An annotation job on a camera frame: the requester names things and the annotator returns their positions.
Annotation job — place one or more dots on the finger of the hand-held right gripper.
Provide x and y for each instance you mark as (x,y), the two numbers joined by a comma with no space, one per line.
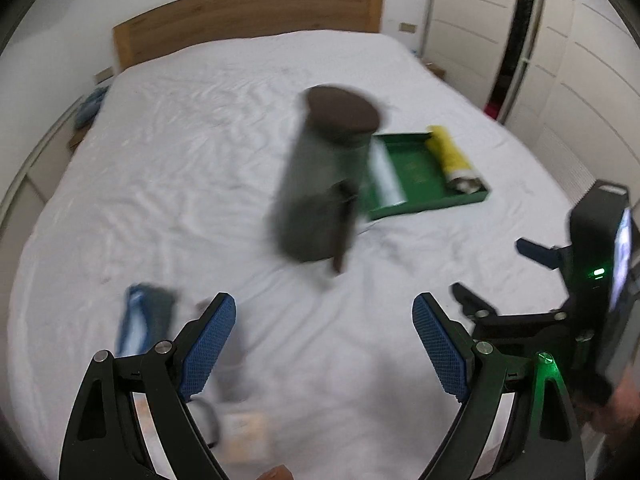
(537,252)
(515,327)

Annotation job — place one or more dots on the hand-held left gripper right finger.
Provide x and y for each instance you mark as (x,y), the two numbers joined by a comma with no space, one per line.
(440,350)

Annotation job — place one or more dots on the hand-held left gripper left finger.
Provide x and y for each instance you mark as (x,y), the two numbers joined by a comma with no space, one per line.
(207,345)

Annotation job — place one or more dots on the beige powder puff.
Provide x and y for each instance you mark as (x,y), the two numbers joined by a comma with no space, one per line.
(245,430)

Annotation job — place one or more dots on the person's left hand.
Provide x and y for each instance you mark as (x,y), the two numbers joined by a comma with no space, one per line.
(277,473)

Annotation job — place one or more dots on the blue packet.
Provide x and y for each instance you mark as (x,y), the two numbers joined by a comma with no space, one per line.
(142,317)

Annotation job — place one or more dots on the yellow roll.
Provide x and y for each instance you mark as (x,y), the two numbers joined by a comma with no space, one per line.
(450,152)

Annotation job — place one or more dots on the green tray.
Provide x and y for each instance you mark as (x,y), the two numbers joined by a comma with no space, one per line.
(420,172)

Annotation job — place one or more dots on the clear plastic roll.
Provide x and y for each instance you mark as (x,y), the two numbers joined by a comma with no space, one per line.
(387,175)

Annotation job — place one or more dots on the white wardrobe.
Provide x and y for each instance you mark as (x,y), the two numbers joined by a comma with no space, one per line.
(575,50)

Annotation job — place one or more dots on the wooden nightstand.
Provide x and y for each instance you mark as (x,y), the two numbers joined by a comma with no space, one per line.
(77,137)

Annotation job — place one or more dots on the blue cloth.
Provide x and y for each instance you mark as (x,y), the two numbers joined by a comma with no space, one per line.
(90,105)

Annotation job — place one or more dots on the wooden headboard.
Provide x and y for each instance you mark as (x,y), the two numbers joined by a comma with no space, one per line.
(240,15)

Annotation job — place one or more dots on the wall socket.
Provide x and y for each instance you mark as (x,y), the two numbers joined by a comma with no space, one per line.
(407,28)
(103,75)

